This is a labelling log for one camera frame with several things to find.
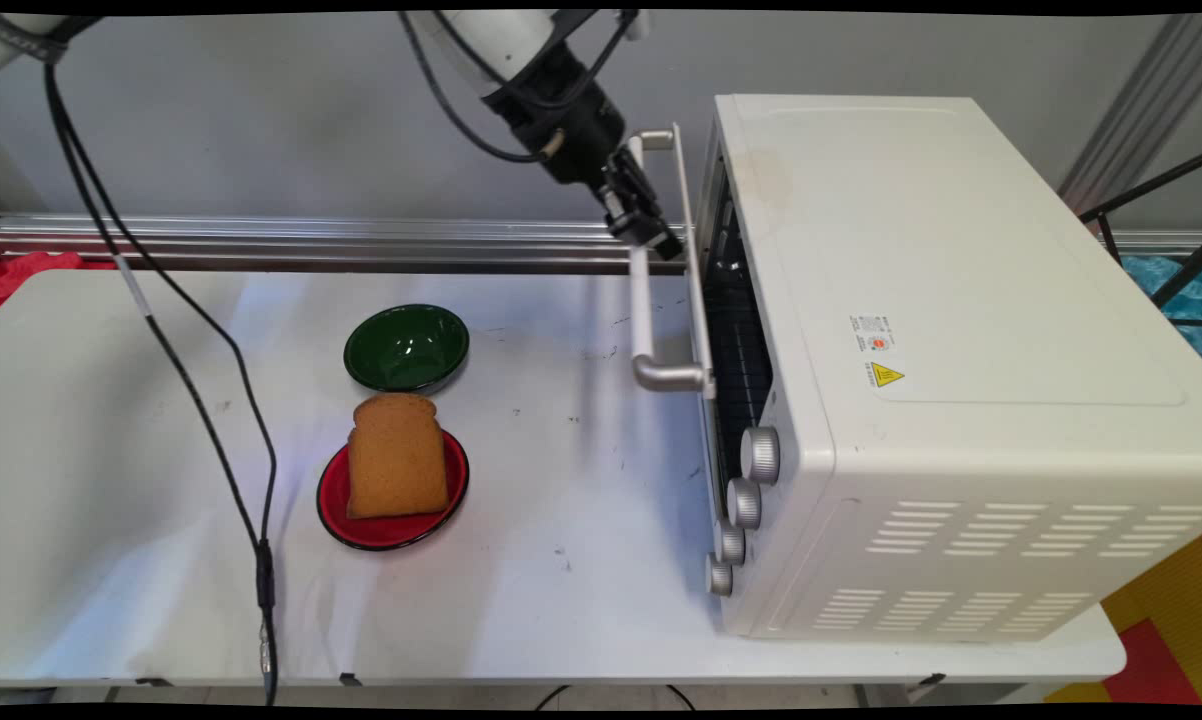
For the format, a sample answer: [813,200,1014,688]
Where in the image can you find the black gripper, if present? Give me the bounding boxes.
[480,44,686,264]

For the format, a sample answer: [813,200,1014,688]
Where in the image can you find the white oven door with handle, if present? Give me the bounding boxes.
[625,123,724,481]

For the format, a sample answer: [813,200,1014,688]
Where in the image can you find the white printed label sticker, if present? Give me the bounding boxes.
[853,314,898,354]

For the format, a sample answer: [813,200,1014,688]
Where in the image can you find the dark green bowl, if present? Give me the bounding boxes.
[343,303,471,395]

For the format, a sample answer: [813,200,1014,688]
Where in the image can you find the white toaster oven body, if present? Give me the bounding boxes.
[699,94,1202,643]

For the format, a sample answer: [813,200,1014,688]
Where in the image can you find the brown bread slice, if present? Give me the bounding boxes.
[346,392,451,520]

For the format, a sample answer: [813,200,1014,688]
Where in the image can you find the red plate with black rim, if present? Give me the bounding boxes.
[316,428,471,552]

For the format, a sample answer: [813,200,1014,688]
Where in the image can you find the blue plastic sheet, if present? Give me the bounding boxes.
[1121,255,1202,363]

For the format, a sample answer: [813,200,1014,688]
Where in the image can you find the red cloth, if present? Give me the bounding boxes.
[0,251,118,312]

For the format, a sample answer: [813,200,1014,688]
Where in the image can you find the yellow red floor mat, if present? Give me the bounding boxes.
[1044,533,1202,705]

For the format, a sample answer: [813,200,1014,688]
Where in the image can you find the black looped wrist cable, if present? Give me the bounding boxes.
[433,11,642,113]

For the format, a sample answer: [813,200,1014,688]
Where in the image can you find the aluminium rail profile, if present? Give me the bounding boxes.
[0,211,1202,277]

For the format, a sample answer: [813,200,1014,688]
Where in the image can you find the thin black cable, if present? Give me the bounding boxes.
[56,90,280,546]

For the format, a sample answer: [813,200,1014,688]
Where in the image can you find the black cable under table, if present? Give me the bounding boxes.
[534,683,699,712]

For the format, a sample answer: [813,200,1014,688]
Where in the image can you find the black metal frame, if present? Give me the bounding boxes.
[1081,150,1202,331]

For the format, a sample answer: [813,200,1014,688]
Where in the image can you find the aluminium post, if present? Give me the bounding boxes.
[1059,14,1202,216]

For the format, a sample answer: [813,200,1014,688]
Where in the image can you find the black cable with inline connector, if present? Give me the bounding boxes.
[45,60,280,706]

